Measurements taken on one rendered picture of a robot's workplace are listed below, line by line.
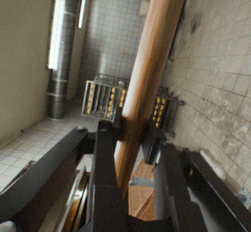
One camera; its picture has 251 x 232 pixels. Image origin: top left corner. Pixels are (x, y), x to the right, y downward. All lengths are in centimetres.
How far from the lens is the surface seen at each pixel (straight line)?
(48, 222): 175
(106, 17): 529
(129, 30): 518
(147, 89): 15
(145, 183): 130
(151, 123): 17
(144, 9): 477
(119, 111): 18
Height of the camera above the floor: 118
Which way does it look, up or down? 3 degrees down
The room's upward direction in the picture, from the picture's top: 78 degrees counter-clockwise
